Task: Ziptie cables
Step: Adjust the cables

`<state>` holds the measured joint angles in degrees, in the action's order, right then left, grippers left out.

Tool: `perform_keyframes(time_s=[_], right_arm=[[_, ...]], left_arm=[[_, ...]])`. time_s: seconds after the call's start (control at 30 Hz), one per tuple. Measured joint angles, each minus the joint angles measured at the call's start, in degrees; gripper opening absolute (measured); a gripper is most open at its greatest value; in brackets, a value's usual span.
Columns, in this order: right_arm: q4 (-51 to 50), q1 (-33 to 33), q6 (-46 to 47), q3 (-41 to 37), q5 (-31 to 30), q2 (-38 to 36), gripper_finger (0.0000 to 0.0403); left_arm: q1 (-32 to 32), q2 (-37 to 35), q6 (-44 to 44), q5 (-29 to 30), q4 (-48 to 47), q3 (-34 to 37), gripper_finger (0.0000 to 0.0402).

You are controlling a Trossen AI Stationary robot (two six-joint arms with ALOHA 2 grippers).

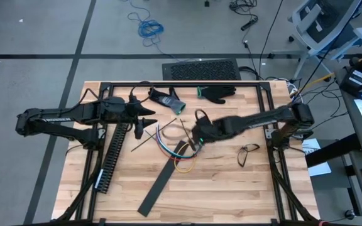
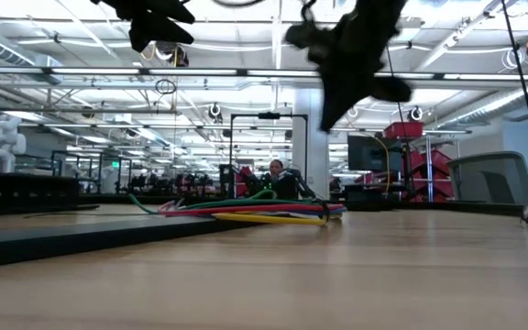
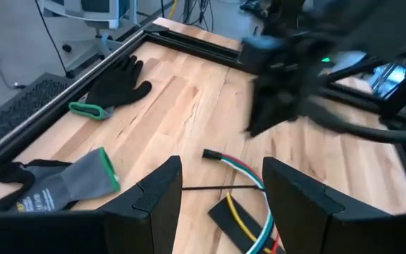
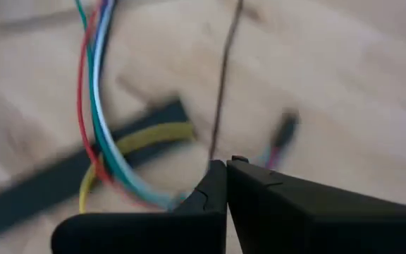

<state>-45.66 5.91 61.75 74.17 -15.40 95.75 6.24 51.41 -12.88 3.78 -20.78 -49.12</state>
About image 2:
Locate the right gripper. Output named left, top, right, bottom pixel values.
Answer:
left=284, top=0, right=414, bottom=134

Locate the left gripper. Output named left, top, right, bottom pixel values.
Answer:
left=90, top=0, right=196, bottom=54

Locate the multicoloured cable bundle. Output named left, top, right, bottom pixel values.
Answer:
left=128, top=188, right=347, bottom=226

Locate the black duct cover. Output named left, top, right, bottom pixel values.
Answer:
left=0, top=214, right=265, bottom=270

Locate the dark hanging ceiling reel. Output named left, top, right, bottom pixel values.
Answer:
left=153, top=39, right=190, bottom=69

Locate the red storage bin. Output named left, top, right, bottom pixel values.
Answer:
left=383, top=120, right=425, bottom=140

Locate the black desktop monitor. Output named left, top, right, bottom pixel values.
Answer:
left=346, top=134, right=403, bottom=174

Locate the long ceiling light strip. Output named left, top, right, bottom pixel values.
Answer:
left=0, top=66, right=528, bottom=83

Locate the white building column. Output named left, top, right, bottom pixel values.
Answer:
left=291, top=86, right=331, bottom=201

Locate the red storage bin rack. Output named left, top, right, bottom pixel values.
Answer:
left=401, top=137, right=457, bottom=204

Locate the person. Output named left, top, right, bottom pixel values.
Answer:
left=263, top=159, right=300, bottom=201

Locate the grey mesh office chair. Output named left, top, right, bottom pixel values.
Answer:
left=445, top=150, right=528, bottom=208

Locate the white robot figure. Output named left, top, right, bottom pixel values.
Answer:
left=0, top=113, right=28, bottom=170

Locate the thin black hanging cable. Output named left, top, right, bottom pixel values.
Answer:
left=384, top=44, right=415, bottom=196

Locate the hanging black cable loop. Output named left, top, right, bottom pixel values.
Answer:
left=154, top=78, right=178, bottom=96

